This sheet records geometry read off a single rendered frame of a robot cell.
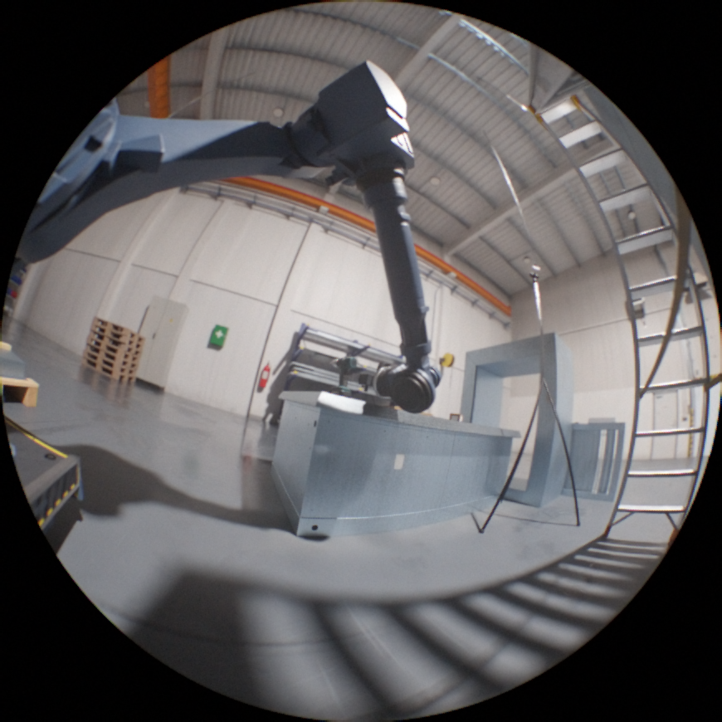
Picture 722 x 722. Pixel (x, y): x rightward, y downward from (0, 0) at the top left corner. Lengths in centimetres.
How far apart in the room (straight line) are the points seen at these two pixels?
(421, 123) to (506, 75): 296
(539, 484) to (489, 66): 819
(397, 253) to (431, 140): 729
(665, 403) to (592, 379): 329
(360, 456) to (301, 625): 74
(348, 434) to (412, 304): 59
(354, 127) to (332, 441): 113
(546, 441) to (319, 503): 186
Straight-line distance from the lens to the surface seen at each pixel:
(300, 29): 810
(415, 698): 67
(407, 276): 81
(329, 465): 102
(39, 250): 65
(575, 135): 175
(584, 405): 1021
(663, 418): 1002
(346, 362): 122
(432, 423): 122
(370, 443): 108
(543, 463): 227
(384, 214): 86
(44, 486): 67
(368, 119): 80
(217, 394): 579
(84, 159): 55
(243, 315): 601
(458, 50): 764
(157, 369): 590
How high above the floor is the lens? 59
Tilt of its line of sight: 13 degrees up
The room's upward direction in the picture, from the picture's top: 11 degrees clockwise
